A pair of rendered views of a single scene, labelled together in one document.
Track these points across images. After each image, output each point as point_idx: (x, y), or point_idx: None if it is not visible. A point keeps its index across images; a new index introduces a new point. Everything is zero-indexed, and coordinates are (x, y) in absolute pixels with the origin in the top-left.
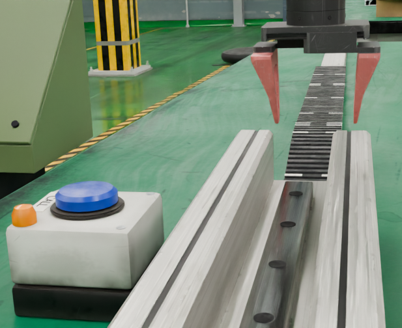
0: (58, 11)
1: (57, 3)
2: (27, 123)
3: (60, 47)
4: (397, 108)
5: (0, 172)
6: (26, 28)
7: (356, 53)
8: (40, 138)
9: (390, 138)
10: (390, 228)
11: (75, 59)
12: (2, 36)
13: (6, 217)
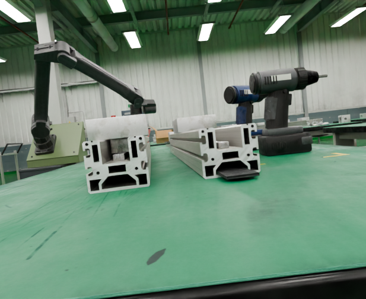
0: (79, 129)
1: (79, 127)
2: (76, 151)
3: (81, 136)
4: (159, 149)
5: (68, 165)
6: (72, 133)
7: (150, 147)
8: (79, 155)
9: (156, 151)
10: (155, 155)
11: (83, 140)
12: (66, 135)
13: (79, 164)
